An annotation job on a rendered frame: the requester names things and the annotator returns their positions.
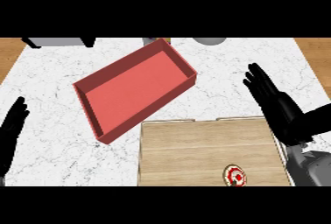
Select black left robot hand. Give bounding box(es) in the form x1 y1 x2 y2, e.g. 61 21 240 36
0 96 31 179

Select grey appliance with black feet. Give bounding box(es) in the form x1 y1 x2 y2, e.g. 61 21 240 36
21 38 99 49

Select pale wooden tray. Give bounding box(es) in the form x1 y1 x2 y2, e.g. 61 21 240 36
138 115 293 187

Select red open box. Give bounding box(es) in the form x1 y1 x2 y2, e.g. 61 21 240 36
71 38 200 145

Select red and white cupcake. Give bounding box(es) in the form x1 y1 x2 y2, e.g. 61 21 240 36
222 164 248 187

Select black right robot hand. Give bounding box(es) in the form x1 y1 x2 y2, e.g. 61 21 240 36
243 62 331 147

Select grey round object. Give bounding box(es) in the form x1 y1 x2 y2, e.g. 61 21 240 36
191 38 228 46

